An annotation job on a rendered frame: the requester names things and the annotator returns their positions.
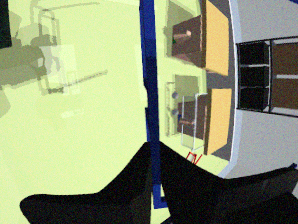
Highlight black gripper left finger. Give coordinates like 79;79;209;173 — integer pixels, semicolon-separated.
20;141;152;224

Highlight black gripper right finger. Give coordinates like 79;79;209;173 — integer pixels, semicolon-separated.
160;140;298;224

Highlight navy blue glasses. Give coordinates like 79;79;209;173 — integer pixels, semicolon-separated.
138;0;168;209

